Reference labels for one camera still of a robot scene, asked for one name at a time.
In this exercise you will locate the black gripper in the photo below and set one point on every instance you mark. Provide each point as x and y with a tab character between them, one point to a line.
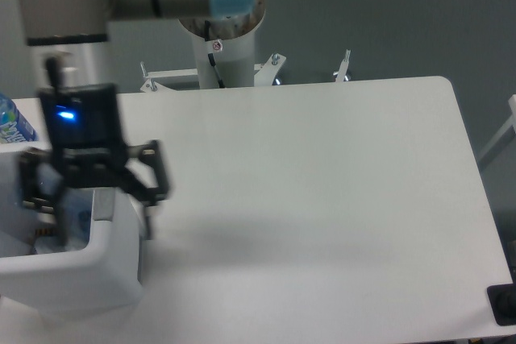
88	151

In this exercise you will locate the clear plastic bottle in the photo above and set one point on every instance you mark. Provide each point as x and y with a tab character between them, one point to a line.
76	215

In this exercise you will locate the white tissue wrapper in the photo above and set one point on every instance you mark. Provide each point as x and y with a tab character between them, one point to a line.
51	244

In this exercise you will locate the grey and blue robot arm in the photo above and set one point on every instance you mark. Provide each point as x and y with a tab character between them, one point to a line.
70	40

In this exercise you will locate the white plastic trash can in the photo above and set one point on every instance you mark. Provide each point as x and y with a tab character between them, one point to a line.
103	274

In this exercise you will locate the blue snack packet in bin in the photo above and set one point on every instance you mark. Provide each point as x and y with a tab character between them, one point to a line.
45	232

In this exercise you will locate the blue labelled water bottle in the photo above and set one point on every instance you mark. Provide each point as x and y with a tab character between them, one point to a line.
14	127

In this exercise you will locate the black clamp at table edge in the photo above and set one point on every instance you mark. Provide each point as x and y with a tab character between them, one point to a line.
502	301

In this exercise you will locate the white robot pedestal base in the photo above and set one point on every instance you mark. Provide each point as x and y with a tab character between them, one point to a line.
224	52

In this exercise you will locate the white levelling foot bracket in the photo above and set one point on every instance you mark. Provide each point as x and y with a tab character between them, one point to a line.
343	74

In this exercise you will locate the white frame at right edge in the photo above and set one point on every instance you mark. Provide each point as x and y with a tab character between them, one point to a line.
500	140

